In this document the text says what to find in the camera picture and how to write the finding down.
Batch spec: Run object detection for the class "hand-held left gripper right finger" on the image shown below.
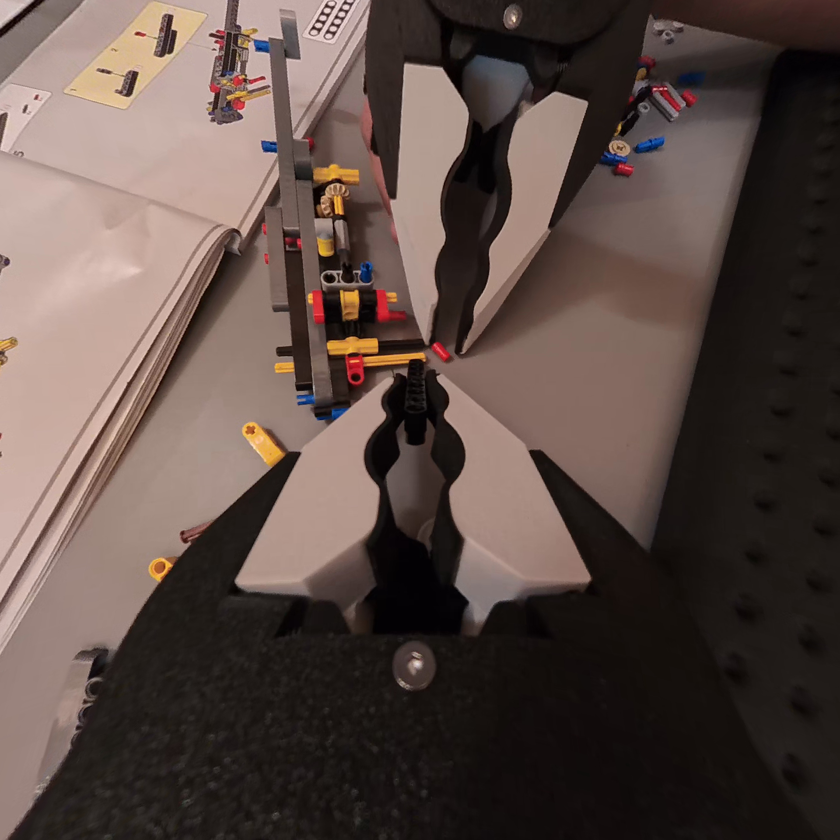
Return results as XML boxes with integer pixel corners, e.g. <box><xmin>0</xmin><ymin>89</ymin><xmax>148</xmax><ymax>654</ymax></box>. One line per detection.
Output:
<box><xmin>428</xmin><ymin>371</ymin><xmax>593</xmax><ymax>636</ymax></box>

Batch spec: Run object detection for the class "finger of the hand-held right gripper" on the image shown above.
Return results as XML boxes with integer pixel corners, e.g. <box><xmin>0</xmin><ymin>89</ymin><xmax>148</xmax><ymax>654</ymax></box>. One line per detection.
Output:
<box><xmin>456</xmin><ymin>91</ymin><xmax>589</xmax><ymax>357</ymax></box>
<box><xmin>392</xmin><ymin>62</ymin><xmax>475</xmax><ymax>345</ymax></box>

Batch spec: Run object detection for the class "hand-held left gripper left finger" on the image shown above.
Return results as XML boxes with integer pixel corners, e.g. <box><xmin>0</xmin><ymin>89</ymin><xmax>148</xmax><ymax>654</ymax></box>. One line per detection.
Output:
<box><xmin>235</xmin><ymin>375</ymin><xmax>403</xmax><ymax>636</ymax></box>

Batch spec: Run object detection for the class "multicoloured lego chassis assembly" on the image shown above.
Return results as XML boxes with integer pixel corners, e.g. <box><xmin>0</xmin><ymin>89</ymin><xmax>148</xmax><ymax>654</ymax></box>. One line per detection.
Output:
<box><xmin>260</xmin><ymin>9</ymin><xmax>429</xmax><ymax>422</ymax></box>

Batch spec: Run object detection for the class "black lego beam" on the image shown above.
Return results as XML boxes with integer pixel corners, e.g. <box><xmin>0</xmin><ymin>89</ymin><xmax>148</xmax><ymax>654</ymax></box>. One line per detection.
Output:
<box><xmin>403</xmin><ymin>359</ymin><xmax>429</xmax><ymax>446</ymax></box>

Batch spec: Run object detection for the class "yellow lego connector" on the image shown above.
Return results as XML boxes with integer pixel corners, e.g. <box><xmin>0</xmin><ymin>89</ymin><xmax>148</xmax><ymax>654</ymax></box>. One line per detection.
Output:
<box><xmin>241</xmin><ymin>421</ymin><xmax>288</xmax><ymax>468</ymax></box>

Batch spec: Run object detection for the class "pile of small colourful lego pins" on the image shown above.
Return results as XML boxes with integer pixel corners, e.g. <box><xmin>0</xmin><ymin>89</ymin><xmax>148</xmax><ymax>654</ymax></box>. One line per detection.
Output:
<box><xmin>599</xmin><ymin>18</ymin><xmax>702</xmax><ymax>179</ymax></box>

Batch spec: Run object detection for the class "spread of large lego parts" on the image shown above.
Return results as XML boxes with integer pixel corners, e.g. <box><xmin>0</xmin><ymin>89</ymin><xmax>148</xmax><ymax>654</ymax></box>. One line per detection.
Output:
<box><xmin>39</xmin><ymin>520</ymin><xmax>215</xmax><ymax>788</ymax></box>

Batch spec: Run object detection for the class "open lego instruction booklet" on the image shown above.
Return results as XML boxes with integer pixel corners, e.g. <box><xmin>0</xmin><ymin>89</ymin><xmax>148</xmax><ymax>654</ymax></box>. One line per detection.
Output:
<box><xmin>0</xmin><ymin>0</ymin><xmax>373</xmax><ymax>652</ymax></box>

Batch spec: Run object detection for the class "person's right hand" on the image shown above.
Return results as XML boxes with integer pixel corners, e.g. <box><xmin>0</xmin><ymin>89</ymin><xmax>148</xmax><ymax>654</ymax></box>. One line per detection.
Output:
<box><xmin>358</xmin><ymin>97</ymin><xmax>400</xmax><ymax>244</ymax></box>

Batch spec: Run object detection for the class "black dimpled floor mat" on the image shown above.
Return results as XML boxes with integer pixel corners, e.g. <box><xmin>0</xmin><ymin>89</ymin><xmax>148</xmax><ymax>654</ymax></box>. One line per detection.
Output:
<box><xmin>650</xmin><ymin>47</ymin><xmax>840</xmax><ymax>840</ymax></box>

